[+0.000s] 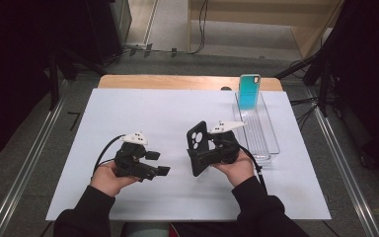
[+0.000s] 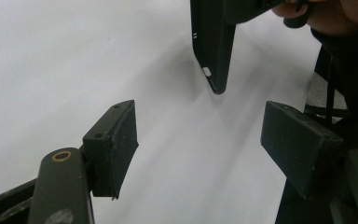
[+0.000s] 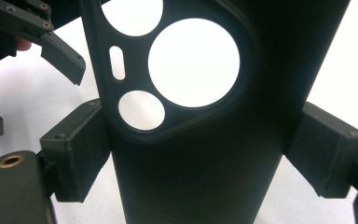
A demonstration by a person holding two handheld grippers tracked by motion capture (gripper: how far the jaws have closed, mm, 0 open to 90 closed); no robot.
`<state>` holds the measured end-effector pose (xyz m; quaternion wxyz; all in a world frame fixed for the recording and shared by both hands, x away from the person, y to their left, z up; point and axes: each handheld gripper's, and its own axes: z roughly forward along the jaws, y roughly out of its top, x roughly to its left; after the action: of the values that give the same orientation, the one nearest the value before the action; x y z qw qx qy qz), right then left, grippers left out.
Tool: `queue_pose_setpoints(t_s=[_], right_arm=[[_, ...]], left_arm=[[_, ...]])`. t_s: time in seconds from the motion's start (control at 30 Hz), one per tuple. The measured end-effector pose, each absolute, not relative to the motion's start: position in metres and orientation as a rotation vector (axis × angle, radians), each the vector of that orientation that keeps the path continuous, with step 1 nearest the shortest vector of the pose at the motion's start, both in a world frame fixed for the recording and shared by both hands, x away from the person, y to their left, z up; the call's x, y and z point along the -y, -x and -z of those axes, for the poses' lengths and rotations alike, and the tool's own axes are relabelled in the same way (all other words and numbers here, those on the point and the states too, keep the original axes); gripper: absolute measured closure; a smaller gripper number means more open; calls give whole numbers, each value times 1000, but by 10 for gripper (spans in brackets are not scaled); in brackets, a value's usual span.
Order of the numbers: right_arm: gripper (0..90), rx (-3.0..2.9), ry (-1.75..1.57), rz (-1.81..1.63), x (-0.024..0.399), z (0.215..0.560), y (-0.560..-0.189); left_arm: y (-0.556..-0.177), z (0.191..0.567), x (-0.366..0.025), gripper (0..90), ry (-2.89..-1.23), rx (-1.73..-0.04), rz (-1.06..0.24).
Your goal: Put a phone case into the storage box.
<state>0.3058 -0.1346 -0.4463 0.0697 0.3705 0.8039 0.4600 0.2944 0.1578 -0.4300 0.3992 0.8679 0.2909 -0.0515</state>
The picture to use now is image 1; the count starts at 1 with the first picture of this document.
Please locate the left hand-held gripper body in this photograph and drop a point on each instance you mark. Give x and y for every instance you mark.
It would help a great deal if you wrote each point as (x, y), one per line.
(131, 161)

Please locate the wooden table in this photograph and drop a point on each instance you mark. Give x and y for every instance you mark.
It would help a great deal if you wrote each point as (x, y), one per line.
(177, 82)

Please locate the wooden shelf unit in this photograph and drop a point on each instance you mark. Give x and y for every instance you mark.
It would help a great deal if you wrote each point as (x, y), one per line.
(276, 13)

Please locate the black phone case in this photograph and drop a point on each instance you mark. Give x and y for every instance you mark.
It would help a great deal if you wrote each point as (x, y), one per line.
(195, 140)

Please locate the person's right hand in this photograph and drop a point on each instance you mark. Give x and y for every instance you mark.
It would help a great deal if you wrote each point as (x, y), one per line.
(238, 171)

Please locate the aluminium floor rail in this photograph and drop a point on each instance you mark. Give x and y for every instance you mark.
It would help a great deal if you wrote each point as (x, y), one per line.
(26, 168)
(345, 171)

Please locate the glossy teal phone case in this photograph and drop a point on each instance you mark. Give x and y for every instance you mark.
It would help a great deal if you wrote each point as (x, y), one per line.
(249, 95)

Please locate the black cabinet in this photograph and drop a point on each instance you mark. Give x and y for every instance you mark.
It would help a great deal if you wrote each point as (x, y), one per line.
(108, 29)

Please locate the person's left hand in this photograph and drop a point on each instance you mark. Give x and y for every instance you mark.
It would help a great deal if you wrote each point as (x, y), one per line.
(107, 181)

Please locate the clear plastic rack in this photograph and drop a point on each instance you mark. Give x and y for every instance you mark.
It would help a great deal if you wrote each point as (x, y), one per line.
(260, 138)

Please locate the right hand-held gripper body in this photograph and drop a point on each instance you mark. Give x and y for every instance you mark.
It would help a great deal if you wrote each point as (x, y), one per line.
(227, 149)

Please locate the white board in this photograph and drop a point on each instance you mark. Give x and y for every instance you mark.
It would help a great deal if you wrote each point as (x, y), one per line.
(164, 115)

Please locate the black metal stand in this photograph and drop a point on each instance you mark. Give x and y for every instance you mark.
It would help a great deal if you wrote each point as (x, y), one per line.
(54, 79)
(324, 85)

